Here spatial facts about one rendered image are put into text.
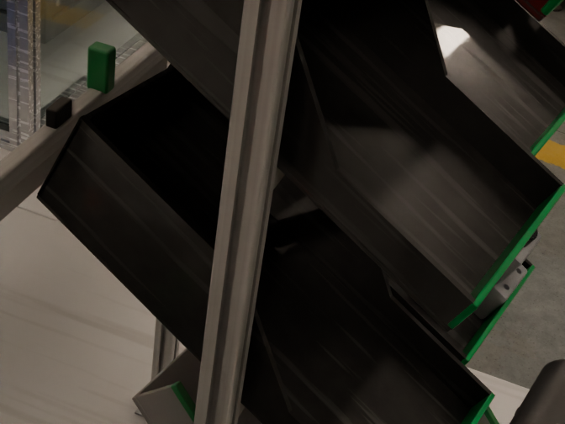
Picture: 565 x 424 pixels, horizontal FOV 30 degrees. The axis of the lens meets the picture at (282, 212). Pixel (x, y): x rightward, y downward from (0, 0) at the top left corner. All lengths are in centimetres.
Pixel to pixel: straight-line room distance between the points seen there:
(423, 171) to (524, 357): 209
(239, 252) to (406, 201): 9
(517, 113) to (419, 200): 15
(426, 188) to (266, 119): 12
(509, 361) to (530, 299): 26
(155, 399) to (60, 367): 51
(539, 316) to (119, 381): 177
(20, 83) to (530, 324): 166
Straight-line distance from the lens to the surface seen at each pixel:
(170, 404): 65
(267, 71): 45
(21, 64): 141
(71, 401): 112
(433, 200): 55
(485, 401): 68
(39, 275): 127
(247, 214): 49
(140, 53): 77
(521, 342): 267
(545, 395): 33
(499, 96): 68
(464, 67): 67
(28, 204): 139
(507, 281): 76
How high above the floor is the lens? 167
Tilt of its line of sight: 35 degrees down
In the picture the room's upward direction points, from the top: 9 degrees clockwise
